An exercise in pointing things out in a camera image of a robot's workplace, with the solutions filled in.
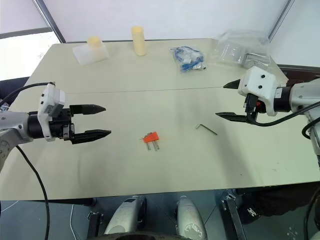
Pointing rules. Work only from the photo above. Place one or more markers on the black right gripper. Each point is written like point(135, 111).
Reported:
point(251, 105)

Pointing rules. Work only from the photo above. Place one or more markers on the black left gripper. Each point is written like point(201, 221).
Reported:
point(60, 125)

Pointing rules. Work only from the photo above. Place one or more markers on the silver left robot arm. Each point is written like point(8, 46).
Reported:
point(15, 127)

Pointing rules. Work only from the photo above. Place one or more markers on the metal hex key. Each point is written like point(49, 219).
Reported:
point(207, 129)

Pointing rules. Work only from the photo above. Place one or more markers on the red plastic block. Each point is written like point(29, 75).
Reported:
point(151, 137)

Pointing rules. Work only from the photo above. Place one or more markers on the silver metal part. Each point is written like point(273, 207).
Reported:
point(257, 61)

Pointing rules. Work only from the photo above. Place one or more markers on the clear plastic bag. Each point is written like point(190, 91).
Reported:
point(232, 47)

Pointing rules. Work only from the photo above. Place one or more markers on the translucent white plastic box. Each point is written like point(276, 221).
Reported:
point(91, 55)

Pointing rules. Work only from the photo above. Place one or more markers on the dark wooden furniture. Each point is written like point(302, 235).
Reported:
point(300, 73)

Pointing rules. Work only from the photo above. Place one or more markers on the short yellow foam cylinder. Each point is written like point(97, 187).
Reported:
point(94, 42)

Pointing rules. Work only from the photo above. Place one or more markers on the tall yellow foam cylinder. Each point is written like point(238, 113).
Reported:
point(138, 41)

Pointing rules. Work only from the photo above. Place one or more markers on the silver left robot leg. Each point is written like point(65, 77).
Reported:
point(127, 215)

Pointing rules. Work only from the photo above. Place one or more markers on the silver robot leg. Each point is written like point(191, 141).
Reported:
point(127, 215)
point(190, 217)

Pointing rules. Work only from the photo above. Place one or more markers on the black bag with white logo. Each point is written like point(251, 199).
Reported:
point(275, 202)

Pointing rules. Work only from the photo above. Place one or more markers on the dark rounded robot waist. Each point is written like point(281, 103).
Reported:
point(137, 236)

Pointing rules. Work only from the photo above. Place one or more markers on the silver right robot leg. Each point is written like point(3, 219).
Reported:
point(190, 217)

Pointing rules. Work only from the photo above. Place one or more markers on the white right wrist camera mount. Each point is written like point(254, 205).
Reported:
point(260, 85)

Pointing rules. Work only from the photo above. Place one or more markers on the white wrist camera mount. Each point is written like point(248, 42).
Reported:
point(260, 85)
point(51, 100)

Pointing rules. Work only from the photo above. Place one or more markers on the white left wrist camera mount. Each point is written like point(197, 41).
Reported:
point(51, 100)

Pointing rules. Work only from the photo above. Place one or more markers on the grey aluminium frame post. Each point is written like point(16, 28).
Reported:
point(50, 21)
point(281, 18)

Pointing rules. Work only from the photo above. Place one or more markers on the black table frame bracket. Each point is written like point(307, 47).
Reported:
point(96, 225)
point(233, 217)

